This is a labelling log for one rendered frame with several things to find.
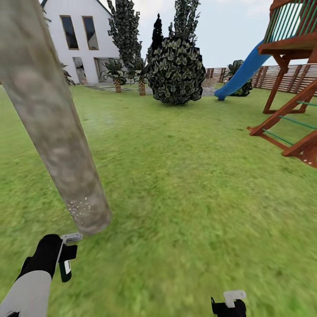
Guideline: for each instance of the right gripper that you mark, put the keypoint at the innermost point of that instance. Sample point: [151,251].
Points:
[222,310]

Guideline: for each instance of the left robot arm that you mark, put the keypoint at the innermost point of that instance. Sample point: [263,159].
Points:
[29,295]

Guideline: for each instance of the garden chair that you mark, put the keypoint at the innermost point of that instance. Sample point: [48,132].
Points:
[210,82]

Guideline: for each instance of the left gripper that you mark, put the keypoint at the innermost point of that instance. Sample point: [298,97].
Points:
[69,253]

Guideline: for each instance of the pesticide atomizer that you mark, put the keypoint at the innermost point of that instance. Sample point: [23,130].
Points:
[65,270]

